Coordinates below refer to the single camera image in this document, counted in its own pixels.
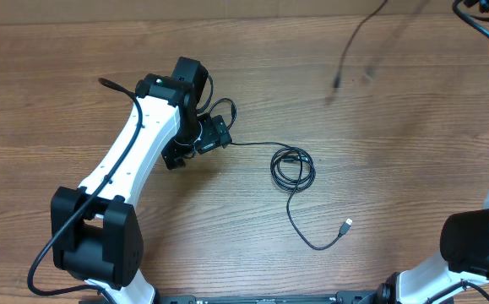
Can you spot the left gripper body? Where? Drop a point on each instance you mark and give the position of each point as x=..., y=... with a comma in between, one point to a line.
x=202, y=136

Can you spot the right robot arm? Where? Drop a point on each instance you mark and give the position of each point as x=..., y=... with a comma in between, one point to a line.
x=462, y=261

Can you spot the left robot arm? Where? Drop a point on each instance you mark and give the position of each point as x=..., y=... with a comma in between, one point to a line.
x=95, y=230

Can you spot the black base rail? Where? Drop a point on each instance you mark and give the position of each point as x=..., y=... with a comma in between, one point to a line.
x=340, y=297

